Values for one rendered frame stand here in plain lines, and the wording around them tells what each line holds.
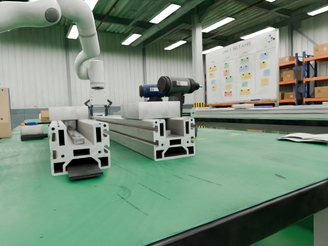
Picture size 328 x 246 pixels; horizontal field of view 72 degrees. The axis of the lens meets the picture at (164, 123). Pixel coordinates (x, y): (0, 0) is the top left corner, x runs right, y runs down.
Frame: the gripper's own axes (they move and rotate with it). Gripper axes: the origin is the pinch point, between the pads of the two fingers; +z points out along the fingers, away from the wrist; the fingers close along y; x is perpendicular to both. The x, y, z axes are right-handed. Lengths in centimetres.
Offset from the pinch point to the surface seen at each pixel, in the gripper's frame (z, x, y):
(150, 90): -10, 51, -13
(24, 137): 7.9, 34.0, 35.8
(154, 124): 2, 98, 5
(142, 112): -1, 91, 5
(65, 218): 9, 116, 23
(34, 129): 4.6, 34.0, 31.9
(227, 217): 9, 123, 9
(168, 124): 2, 90, -1
